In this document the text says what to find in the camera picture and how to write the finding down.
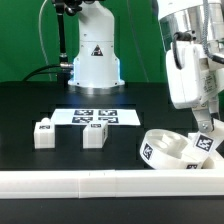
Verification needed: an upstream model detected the white marker sheet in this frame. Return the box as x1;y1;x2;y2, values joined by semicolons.
51;108;140;126

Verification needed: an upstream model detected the grey cable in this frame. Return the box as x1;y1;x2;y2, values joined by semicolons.
37;0;53;82

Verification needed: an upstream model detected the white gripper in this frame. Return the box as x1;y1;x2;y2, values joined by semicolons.
166;41;224;132

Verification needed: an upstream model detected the black cable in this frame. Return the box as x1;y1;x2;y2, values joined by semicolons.
22;64;74;82

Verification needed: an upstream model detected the white L-shaped fence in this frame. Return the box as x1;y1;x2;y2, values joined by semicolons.
0;169;224;199

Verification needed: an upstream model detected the white round stool seat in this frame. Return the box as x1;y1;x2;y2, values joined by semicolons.
140;129;224;170

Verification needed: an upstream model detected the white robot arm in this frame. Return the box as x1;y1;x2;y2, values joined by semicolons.
51;0;224;133

